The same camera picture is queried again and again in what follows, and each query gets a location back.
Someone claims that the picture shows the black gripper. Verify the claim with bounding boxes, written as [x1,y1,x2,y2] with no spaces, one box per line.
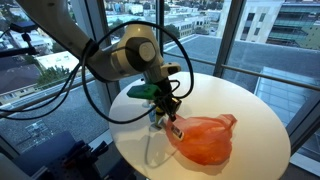
[151,79,183,122]

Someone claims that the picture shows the long white container with barcode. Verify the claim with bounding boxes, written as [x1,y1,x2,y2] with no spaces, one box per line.
[169,124,186,142]

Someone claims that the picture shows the blue black robot base stand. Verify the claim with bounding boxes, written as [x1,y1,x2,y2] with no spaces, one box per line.
[12,130,142,180]

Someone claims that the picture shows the orange plastic bag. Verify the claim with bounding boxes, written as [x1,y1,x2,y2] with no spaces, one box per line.
[165,113,239,167]

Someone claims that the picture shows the grey metal window railing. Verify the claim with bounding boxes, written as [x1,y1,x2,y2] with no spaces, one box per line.
[0,54,320,120]

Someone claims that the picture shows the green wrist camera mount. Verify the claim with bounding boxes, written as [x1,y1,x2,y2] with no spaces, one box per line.
[126,82,162,100]

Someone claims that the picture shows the black trailing cable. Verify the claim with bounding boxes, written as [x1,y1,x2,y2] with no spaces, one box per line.
[0,61,88,122]

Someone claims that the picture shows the black camera on stand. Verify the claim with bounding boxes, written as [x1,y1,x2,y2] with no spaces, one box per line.
[0,21,40,60]

